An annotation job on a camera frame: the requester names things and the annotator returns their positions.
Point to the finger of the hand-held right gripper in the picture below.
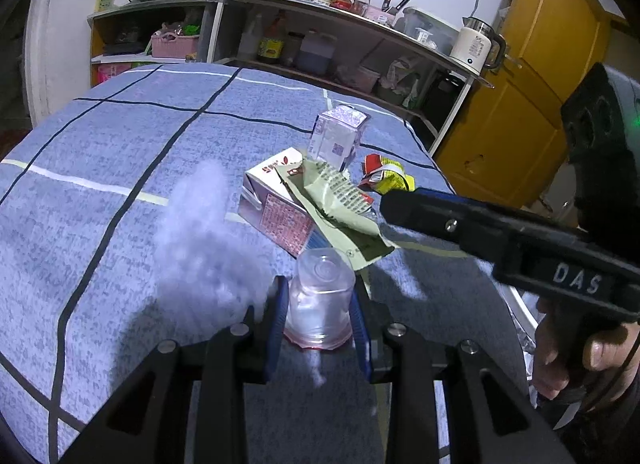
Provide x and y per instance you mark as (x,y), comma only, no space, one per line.
(435,216)

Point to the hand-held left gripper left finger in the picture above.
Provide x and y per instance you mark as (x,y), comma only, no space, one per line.
(277,329)

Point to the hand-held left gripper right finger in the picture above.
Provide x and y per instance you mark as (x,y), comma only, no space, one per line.
(361,334)

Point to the clear plastic cup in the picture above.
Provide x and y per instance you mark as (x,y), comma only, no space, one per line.
(320,294)

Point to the white round trash bin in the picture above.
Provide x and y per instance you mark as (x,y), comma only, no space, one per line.
(517,316)

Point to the beige green paper wrapper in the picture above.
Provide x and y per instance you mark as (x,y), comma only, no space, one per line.
(340,204)

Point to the clear plastic bin liner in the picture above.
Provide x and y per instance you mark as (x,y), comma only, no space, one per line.
(527,346)

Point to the large white foam fruit net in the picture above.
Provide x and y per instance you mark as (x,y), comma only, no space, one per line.
(200,234)

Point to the person's right hand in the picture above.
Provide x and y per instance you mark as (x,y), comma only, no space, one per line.
(547,354)

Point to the yellow snack wrapper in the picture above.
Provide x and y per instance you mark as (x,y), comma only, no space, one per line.
(390,183)

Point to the pink white drink carton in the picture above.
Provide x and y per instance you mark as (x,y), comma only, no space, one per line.
(280,224)

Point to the black appliance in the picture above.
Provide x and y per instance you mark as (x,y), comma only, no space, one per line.
(445,98)

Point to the crumpled plastic bags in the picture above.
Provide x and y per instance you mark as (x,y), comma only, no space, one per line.
(397,78)

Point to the white electric kettle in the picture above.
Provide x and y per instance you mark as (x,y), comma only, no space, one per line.
(472,46)

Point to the yellow wooden door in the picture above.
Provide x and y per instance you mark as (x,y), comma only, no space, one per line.
(545,68)

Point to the clear plastic storage container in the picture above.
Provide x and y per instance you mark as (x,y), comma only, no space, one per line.
(430,26)

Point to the purple liquid jug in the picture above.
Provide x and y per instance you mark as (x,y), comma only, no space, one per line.
(315,56)

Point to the white kitchen shelf unit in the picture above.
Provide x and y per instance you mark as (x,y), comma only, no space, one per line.
(350,28)

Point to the pink knife holder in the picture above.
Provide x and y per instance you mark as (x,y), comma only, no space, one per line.
(382,16)

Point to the dark glass jar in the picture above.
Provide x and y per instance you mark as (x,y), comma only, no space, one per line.
(291,51)

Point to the red lid jar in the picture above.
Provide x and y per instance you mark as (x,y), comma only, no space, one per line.
(341,0)

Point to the soy sauce bottle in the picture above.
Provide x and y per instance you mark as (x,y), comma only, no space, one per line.
(272,43)

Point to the blue checked tablecloth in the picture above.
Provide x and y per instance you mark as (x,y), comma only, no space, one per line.
(125,143)

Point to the white plastic bottle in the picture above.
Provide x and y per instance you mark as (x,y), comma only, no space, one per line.
(250,41)

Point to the pink plastic basket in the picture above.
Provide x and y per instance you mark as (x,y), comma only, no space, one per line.
(175,45)

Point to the low white shelf unit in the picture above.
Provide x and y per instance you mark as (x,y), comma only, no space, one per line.
(115,33)

